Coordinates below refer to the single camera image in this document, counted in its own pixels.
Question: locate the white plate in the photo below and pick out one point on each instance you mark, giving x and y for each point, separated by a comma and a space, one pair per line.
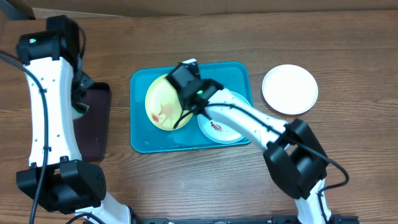
290, 89

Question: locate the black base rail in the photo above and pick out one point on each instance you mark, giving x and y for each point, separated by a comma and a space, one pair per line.
283, 219

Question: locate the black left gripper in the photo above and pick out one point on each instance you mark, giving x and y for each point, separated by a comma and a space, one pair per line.
87, 83

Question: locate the yellow-green plate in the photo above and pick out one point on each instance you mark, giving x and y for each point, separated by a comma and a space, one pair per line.
162, 105

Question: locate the light blue plate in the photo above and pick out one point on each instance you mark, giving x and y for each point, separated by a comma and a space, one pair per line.
219, 132

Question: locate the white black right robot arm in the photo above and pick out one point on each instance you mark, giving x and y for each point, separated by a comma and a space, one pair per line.
294, 157

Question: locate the black shallow water tray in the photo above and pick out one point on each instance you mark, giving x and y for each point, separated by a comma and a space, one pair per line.
91, 130

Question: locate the teal plastic tray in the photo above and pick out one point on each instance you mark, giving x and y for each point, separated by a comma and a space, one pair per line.
147, 138

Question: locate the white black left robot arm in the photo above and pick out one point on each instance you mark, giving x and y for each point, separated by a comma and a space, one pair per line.
58, 179

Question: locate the green white sponge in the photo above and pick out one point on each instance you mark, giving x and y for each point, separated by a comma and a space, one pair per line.
79, 110

